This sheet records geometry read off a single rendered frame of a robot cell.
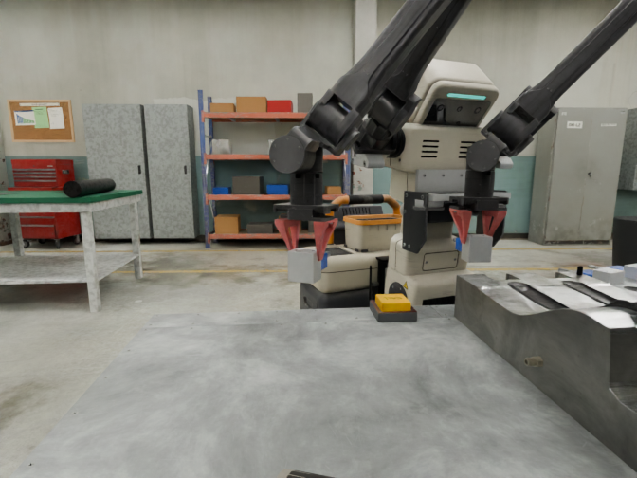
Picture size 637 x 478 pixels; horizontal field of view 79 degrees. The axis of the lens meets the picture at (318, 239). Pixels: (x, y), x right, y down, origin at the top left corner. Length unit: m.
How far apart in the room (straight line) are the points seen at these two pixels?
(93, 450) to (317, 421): 0.25
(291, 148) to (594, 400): 0.50
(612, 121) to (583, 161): 0.65
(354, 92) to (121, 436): 0.56
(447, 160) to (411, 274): 0.33
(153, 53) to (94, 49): 0.83
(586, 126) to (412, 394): 6.34
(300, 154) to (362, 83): 0.16
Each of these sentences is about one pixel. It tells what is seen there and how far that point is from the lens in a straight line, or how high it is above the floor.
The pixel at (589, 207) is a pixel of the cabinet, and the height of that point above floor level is 0.57.
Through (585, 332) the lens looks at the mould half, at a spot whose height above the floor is 0.91.
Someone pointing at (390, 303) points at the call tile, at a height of 0.84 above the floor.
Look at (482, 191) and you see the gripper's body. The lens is 0.86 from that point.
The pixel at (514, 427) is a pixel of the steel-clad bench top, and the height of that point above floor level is 0.80.
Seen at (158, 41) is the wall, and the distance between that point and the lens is 6.63.
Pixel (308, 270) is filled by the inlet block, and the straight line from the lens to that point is 0.68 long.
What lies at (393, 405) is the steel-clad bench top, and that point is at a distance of 0.56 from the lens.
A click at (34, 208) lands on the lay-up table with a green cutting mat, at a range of 3.53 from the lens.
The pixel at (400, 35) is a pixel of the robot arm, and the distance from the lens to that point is 0.68.
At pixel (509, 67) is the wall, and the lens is 6.89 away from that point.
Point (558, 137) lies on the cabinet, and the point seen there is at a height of 1.55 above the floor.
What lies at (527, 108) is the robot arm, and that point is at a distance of 0.88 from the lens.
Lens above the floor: 1.10
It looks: 10 degrees down
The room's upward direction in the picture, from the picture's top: straight up
